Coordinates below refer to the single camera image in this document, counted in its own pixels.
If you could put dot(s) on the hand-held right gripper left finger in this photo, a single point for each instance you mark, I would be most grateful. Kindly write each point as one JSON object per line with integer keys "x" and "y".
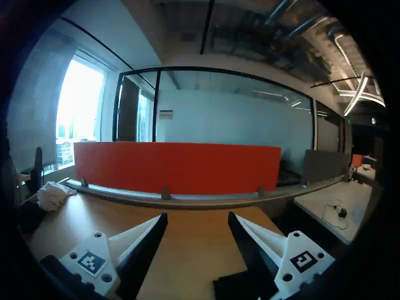
{"x": 93, "y": 250}

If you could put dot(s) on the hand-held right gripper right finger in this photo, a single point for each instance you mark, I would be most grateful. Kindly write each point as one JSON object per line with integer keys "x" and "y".
{"x": 297, "y": 250}

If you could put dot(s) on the black towel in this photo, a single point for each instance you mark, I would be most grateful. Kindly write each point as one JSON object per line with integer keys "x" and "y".
{"x": 240, "y": 286}

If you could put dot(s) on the white desk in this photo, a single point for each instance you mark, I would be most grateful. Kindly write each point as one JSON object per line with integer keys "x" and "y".
{"x": 331, "y": 203}

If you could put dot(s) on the heap of white towels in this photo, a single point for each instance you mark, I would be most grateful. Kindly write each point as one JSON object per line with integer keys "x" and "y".
{"x": 53, "y": 195}

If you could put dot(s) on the stack of black towels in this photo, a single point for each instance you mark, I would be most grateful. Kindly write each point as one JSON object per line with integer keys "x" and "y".
{"x": 31, "y": 217}

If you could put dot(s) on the grey desk screen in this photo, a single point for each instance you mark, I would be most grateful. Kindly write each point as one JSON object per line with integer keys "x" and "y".
{"x": 325, "y": 167}

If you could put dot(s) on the black office chair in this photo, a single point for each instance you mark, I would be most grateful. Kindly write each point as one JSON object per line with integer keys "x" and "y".
{"x": 35, "y": 175}

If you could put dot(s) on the red desk screen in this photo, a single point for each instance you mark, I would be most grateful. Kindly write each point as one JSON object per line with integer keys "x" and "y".
{"x": 175, "y": 168}

